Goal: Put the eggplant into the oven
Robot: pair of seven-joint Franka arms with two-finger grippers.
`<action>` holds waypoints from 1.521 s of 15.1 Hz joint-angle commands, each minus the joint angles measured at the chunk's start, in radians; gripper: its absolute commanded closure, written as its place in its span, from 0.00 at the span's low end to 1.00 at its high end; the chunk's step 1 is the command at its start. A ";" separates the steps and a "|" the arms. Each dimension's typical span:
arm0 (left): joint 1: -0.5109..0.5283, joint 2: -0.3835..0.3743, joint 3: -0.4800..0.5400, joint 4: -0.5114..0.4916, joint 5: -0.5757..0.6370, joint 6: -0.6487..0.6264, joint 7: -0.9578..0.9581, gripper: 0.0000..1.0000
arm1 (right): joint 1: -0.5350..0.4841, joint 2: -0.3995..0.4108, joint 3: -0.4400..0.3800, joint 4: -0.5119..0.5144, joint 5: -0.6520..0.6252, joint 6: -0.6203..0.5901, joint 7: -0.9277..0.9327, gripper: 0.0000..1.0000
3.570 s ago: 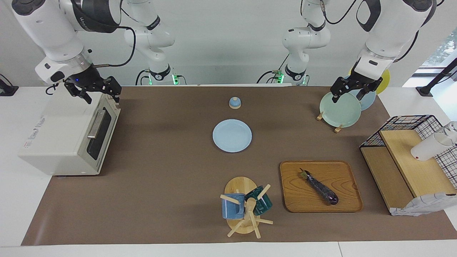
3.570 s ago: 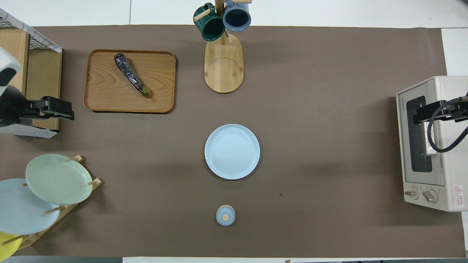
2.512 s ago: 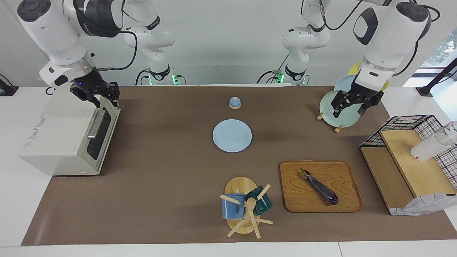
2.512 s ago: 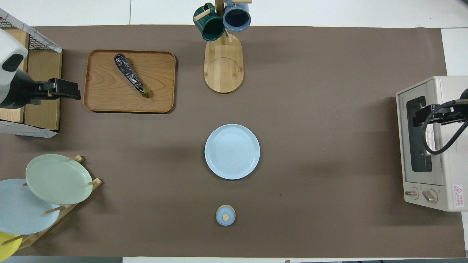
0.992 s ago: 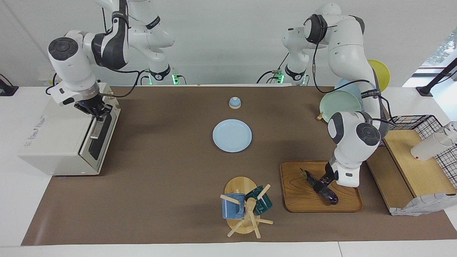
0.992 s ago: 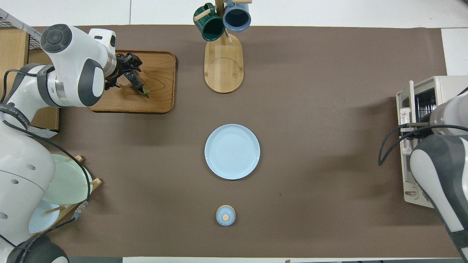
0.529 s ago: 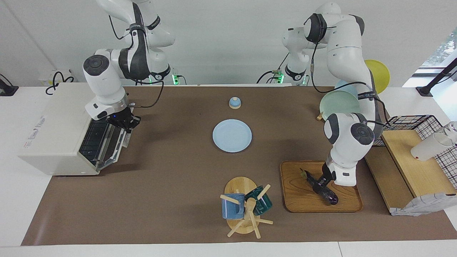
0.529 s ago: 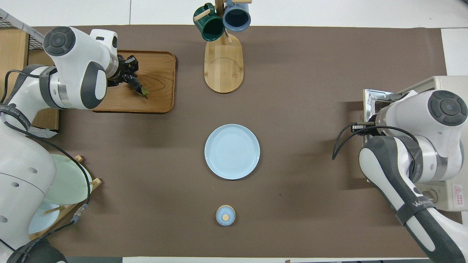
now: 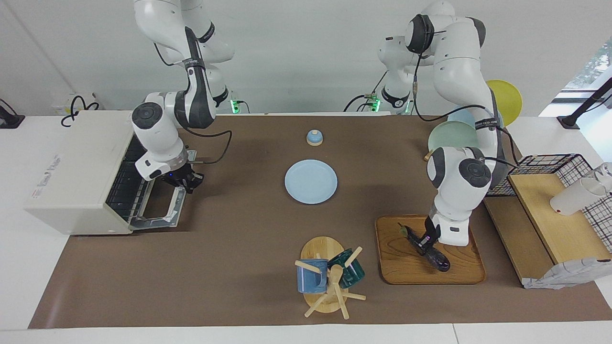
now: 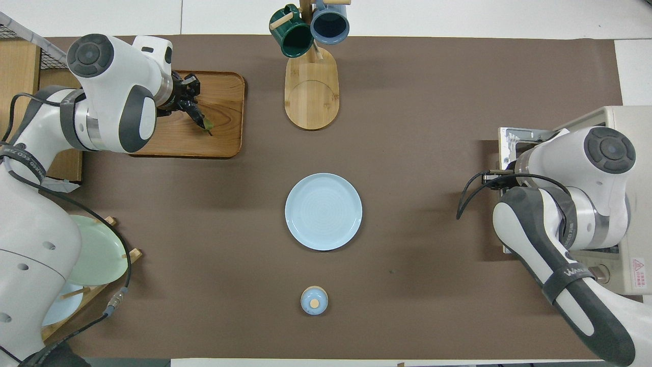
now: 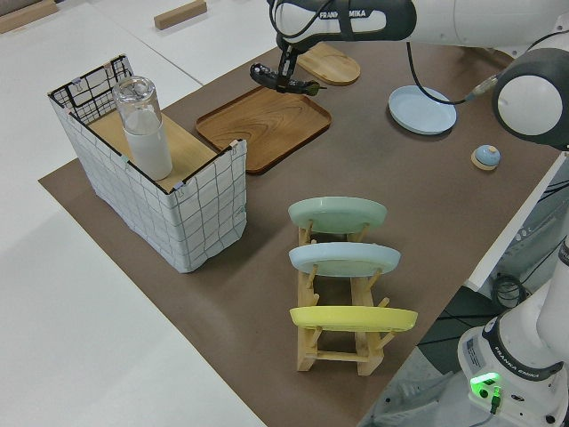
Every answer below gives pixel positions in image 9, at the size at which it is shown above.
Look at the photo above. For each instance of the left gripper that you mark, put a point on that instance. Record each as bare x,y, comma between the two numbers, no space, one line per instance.
431,230

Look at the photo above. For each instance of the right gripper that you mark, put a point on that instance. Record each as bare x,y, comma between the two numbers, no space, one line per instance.
174,177

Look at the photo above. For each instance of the dark purple eggplant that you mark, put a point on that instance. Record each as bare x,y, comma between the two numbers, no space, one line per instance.
439,262

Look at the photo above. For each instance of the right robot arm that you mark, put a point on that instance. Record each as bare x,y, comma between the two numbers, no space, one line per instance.
162,129

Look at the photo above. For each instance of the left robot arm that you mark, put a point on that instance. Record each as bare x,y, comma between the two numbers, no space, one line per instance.
461,71

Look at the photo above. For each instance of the white toaster oven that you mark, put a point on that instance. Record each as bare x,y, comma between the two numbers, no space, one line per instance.
76,167

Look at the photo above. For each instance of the wooden tray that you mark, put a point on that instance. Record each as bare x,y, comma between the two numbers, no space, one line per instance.
406,267

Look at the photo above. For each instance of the dark green mug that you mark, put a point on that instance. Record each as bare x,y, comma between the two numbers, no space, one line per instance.
354,272

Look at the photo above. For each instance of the wooden plate rack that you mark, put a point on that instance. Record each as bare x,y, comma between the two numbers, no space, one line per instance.
428,155

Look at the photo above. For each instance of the wooden mug tree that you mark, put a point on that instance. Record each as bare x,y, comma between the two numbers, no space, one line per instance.
322,248

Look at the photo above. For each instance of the pale green plate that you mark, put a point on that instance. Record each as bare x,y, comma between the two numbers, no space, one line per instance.
449,136

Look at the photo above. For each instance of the light blue plate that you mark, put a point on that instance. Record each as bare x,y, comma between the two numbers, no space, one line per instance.
311,181

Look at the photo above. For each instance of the blue mug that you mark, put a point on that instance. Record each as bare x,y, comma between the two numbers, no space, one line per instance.
311,279

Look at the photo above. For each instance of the small blue wooden knob lid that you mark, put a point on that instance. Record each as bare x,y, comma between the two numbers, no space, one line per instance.
314,138

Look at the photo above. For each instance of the pale blue plate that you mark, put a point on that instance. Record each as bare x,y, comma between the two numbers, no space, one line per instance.
461,117

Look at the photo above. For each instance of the wooden shelf rack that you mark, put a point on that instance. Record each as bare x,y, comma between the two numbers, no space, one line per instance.
559,224

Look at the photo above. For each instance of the grey cloth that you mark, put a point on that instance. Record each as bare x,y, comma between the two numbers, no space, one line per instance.
564,273

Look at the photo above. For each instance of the white cup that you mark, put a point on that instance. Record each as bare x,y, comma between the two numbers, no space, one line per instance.
573,196

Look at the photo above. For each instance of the yellow plate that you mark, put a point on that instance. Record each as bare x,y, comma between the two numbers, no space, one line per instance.
508,100

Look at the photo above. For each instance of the black stand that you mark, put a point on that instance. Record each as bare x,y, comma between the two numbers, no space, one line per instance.
9,119
581,107

